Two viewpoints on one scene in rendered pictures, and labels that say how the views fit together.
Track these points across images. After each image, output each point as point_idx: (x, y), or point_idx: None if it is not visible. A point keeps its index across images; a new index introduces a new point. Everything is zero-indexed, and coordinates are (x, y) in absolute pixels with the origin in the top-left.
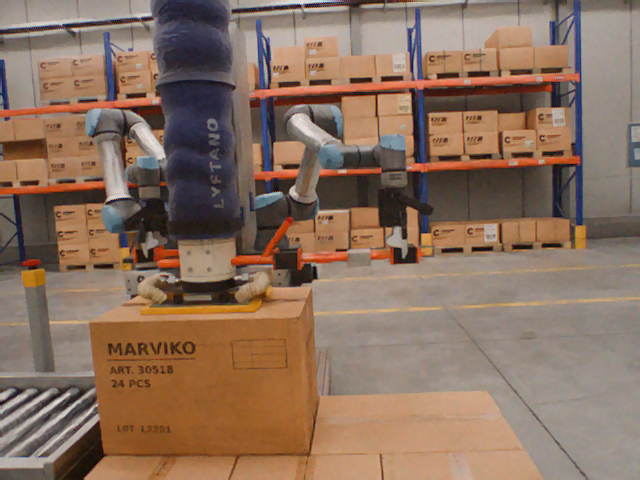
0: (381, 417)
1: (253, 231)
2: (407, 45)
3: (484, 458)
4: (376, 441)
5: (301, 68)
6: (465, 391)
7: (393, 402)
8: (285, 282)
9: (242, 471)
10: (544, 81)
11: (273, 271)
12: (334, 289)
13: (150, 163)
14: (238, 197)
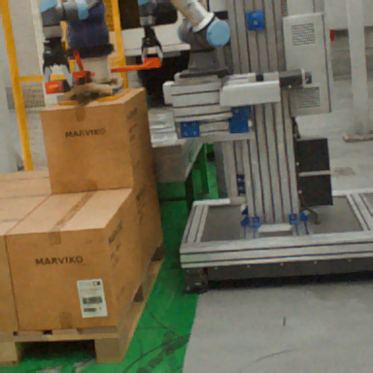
0: (83, 203)
1: (259, 50)
2: None
3: (6, 225)
4: (51, 204)
5: None
6: (107, 221)
7: (105, 204)
8: (175, 99)
9: (46, 186)
10: None
11: (96, 85)
12: None
13: (139, 1)
14: (84, 34)
